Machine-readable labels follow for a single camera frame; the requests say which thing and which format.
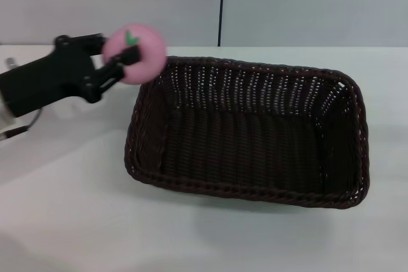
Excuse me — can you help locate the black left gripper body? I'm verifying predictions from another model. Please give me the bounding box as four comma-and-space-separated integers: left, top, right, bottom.
0, 34, 103, 117

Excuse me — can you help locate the pink peach toy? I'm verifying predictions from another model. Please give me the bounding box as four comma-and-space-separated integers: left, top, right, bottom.
101, 22, 168, 86

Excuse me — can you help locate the dark brown woven basket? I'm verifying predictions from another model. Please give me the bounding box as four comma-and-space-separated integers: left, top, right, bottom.
123, 55, 370, 211

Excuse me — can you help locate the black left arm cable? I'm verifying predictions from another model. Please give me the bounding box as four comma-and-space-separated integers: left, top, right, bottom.
0, 108, 43, 141

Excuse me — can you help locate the black vertical wall strip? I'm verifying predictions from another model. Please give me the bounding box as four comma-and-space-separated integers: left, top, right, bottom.
217, 0, 226, 47

